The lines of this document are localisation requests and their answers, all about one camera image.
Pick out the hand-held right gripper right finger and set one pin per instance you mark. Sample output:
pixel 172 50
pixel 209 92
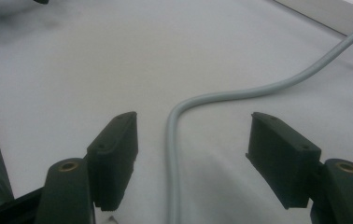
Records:
pixel 293 161

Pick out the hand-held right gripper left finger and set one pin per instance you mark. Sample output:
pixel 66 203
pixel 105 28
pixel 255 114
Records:
pixel 103 168

